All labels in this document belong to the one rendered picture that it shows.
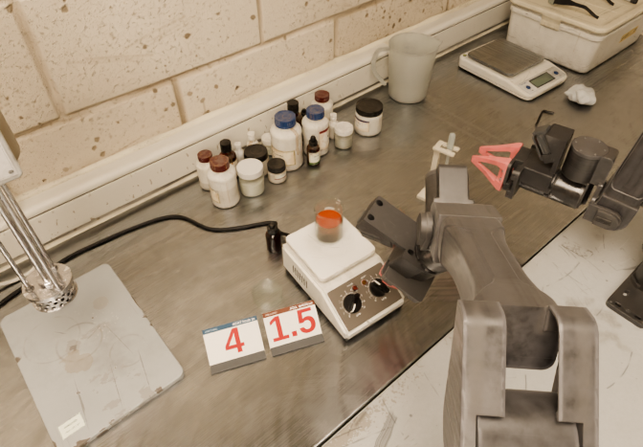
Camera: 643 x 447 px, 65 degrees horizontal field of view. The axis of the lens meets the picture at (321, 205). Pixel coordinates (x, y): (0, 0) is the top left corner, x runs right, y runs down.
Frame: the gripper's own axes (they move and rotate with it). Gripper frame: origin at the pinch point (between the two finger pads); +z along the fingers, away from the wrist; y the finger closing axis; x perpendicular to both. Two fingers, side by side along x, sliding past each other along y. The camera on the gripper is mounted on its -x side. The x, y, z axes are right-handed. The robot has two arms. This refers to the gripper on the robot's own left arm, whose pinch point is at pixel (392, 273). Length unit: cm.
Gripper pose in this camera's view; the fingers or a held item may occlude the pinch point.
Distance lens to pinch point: 81.6
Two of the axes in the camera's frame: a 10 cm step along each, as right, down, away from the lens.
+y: -5.2, 7.5, -4.2
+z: -2.7, 3.2, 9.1
